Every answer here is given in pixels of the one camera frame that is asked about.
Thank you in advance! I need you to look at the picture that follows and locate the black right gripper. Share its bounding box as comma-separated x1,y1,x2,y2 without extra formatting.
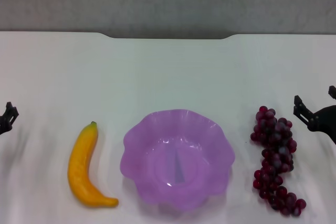
293,86,336,145

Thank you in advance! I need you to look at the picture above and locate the dark red grape bunch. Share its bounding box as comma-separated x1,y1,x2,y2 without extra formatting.
250,105,307,217

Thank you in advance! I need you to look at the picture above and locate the purple wavy plastic bowl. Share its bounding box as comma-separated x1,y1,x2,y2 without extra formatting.
120,108,236,212

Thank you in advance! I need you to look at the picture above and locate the yellow banana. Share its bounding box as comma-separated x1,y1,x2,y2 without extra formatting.
67,121,119,208

